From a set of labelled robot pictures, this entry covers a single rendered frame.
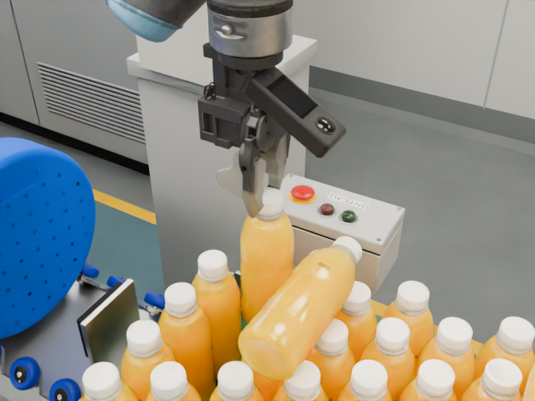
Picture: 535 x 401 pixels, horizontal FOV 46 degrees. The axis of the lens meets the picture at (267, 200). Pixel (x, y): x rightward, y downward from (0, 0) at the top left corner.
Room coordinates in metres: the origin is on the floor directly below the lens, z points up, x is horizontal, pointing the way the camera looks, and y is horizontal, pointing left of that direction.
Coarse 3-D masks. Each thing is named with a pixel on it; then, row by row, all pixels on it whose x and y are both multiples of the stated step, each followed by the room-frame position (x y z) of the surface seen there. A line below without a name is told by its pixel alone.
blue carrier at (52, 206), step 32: (0, 160) 0.69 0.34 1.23; (32, 160) 0.72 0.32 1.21; (64, 160) 0.77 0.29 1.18; (0, 192) 0.67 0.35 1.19; (32, 192) 0.71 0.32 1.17; (64, 192) 0.76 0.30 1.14; (0, 224) 0.66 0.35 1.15; (32, 224) 0.70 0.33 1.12; (64, 224) 0.75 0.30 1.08; (0, 256) 0.65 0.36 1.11; (32, 256) 0.69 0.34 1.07; (64, 256) 0.73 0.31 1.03; (0, 288) 0.63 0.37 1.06; (32, 288) 0.67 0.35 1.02; (64, 288) 0.72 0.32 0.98; (0, 320) 0.62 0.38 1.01; (32, 320) 0.66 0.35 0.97
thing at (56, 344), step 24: (72, 288) 0.77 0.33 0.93; (96, 288) 0.77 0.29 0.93; (72, 312) 0.72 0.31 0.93; (144, 312) 0.72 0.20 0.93; (24, 336) 0.67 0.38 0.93; (48, 336) 0.67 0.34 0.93; (72, 336) 0.67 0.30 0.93; (48, 360) 0.62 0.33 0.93; (72, 360) 0.62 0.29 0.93; (48, 384) 0.57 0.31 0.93
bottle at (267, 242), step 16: (256, 224) 0.62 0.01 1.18; (272, 224) 0.62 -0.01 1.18; (288, 224) 0.63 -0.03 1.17; (240, 240) 0.63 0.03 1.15; (256, 240) 0.61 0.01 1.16; (272, 240) 0.61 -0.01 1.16; (288, 240) 0.62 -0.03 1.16; (240, 256) 0.63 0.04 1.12; (256, 256) 0.61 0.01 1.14; (272, 256) 0.61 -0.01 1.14; (288, 256) 0.62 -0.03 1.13; (240, 272) 0.64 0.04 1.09; (256, 272) 0.61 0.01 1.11; (272, 272) 0.61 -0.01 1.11; (288, 272) 0.62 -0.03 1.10; (256, 288) 0.61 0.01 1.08; (272, 288) 0.61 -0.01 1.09; (256, 304) 0.61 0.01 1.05
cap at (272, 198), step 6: (264, 192) 0.65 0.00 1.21; (270, 192) 0.65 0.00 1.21; (276, 192) 0.65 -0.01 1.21; (264, 198) 0.63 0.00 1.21; (270, 198) 0.63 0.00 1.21; (276, 198) 0.63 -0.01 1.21; (282, 198) 0.63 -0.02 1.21; (264, 204) 0.62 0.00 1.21; (270, 204) 0.62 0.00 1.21; (276, 204) 0.62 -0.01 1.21; (282, 204) 0.63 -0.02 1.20; (264, 210) 0.62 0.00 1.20; (270, 210) 0.62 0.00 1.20; (276, 210) 0.62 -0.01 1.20
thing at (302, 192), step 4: (292, 188) 0.80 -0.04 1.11; (296, 188) 0.80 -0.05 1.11; (300, 188) 0.80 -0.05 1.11; (304, 188) 0.80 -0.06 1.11; (308, 188) 0.80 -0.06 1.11; (292, 192) 0.79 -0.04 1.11; (296, 192) 0.79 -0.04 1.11; (300, 192) 0.79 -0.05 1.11; (304, 192) 0.79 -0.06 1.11; (308, 192) 0.79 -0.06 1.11; (312, 192) 0.79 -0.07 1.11; (296, 196) 0.78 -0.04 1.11; (300, 196) 0.78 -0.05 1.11; (304, 196) 0.78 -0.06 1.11; (308, 196) 0.78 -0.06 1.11; (312, 196) 0.79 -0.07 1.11
